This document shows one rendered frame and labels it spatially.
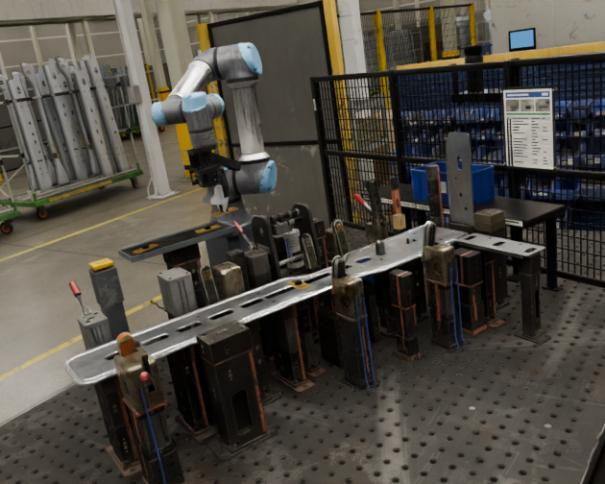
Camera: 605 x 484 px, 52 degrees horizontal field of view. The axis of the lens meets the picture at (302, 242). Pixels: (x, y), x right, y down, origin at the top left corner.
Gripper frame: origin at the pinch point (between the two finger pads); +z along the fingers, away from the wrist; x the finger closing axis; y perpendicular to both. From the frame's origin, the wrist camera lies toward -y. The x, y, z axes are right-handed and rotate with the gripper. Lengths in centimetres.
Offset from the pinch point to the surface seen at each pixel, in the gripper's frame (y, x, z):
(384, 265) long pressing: -37, 29, 27
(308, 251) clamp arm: -24.8, 6.0, 22.5
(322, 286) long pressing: -13.6, 25.5, 26.5
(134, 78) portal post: -260, -654, -18
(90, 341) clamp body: 50, 2, 23
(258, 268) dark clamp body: -6.8, 1.9, 22.9
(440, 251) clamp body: -47, 44, 23
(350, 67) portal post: -353, -326, 0
